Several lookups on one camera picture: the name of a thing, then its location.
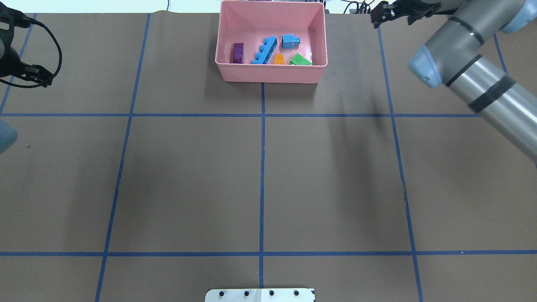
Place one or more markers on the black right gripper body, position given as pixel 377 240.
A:
pixel 410 9

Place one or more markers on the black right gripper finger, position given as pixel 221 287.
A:
pixel 382 13

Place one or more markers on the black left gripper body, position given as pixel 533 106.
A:
pixel 6 62

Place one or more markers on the green double-stud block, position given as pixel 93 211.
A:
pixel 298 59

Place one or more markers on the small blue block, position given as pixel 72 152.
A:
pixel 289 41

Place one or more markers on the orange sloped block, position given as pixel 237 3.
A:
pixel 279 59

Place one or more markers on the long blue studded block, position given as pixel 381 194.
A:
pixel 265 51

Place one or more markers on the purple sloped block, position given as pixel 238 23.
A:
pixel 237 53

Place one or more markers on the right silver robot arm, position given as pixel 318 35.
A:
pixel 451 57

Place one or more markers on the pink plastic box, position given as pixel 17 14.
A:
pixel 251 21

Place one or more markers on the white metal mounting plate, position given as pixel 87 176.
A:
pixel 275 294

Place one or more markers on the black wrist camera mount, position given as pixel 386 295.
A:
pixel 14 18

